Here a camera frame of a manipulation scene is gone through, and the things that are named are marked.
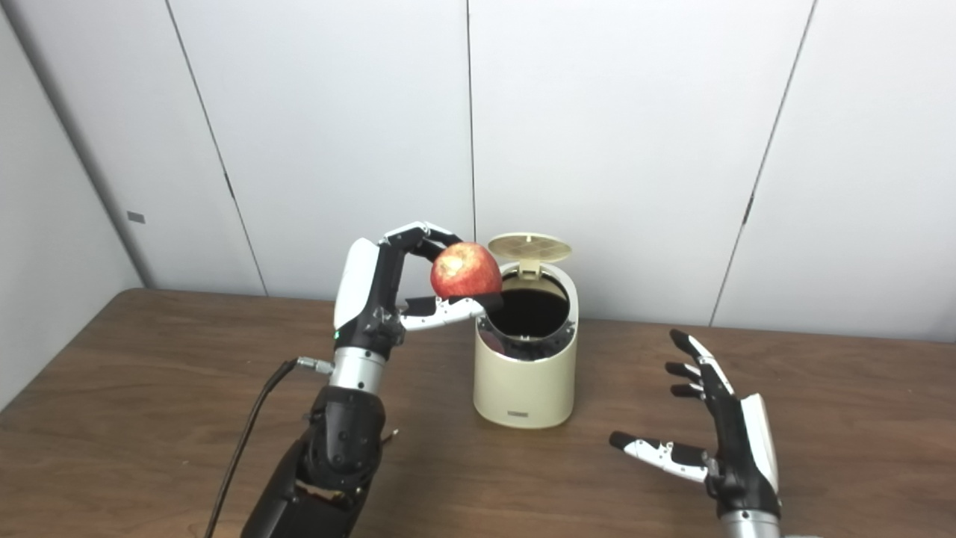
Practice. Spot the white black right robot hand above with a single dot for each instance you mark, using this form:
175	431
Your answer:
739	456

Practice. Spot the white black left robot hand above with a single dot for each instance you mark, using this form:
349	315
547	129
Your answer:
366	299

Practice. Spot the red apple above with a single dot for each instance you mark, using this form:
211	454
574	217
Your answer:
467	270

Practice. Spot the round cream bin lid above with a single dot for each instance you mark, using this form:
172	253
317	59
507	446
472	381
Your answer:
529	246

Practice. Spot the cream-colored bin body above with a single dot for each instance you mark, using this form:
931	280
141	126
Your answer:
525	388

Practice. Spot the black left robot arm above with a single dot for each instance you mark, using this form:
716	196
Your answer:
340	441

